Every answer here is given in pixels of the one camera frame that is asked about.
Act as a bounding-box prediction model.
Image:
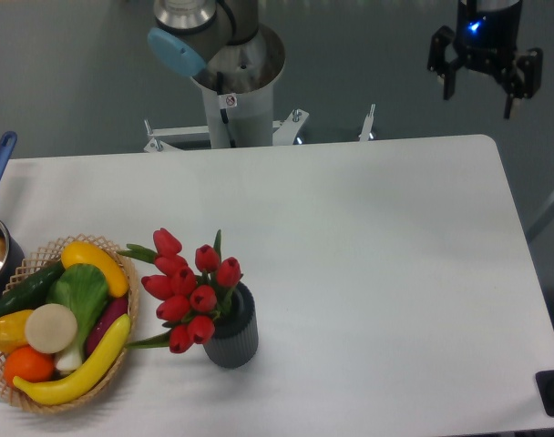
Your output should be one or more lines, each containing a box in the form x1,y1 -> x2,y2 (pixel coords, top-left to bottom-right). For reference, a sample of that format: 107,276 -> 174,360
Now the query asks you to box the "grey robot arm base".
148,1 -> 285,148

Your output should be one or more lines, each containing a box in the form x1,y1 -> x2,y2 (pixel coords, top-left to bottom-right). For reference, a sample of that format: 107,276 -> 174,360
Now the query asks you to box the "red tulip bouquet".
118,228 -> 242,354

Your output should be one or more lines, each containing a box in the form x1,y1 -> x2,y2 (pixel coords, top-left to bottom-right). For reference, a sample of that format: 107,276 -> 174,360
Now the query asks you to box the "dark grey ribbed vase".
203,282 -> 259,369

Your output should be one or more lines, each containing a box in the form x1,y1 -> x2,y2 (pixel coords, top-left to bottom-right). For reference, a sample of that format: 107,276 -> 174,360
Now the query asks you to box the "green bok choy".
46,264 -> 108,375

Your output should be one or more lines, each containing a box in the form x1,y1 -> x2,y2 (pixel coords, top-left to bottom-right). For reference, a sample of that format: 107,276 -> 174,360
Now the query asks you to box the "white metal mounting frame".
143,103 -> 376,153

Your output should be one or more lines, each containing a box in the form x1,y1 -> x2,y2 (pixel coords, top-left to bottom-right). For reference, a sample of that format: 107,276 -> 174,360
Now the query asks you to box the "green cucumber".
0,262 -> 65,318

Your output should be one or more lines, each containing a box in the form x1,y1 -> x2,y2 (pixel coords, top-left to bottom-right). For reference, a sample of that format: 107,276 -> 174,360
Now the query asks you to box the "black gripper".
427,1 -> 543,119

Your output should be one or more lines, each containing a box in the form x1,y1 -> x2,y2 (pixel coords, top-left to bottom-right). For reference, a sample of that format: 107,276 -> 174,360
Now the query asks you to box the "yellow bell pepper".
0,310 -> 34,354

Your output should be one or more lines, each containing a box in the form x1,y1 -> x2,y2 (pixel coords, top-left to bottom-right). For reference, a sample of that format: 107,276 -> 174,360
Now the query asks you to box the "orange fruit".
4,346 -> 55,387

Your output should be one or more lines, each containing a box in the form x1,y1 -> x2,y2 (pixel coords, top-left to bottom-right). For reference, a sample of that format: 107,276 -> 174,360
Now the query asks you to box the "purple sweet potato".
85,297 -> 128,358

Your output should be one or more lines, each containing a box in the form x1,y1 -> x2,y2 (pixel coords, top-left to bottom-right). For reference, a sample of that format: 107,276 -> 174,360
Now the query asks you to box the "yellow banana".
13,314 -> 131,406

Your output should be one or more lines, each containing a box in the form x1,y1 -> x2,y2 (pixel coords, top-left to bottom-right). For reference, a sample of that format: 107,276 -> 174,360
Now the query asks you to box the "woven wicker basket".
0,234 -> 139,414

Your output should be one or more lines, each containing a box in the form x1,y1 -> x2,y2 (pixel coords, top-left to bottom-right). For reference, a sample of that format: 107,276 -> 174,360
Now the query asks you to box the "yellow squash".
60,241 -> 128,298

